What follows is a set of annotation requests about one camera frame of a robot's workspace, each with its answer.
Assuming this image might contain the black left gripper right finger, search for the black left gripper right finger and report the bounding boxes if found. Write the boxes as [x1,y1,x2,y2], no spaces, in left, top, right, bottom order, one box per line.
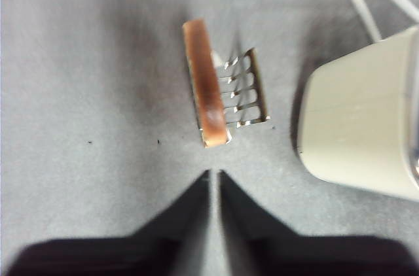
[219,169,419,276]

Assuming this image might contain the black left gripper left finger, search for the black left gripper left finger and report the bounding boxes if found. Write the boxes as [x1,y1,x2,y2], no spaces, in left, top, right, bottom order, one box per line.
[6,169,211,276]

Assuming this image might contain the toasted bread slice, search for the toasted bread slice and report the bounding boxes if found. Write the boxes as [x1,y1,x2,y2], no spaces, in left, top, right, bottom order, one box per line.
[181,18,229,148]

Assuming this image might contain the cream two-slot toaster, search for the cream two-slot toaster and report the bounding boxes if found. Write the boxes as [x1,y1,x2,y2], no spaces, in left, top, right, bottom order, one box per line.
[296,26,419,200]

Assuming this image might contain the silver metal toast rack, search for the silver metal toast rack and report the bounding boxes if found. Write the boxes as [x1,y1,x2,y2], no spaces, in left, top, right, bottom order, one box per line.
[186,47,272,146]

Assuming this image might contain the white power cable with plug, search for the white power cable with plug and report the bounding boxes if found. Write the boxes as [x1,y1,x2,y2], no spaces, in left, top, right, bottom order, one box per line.
[325,0,419,43]

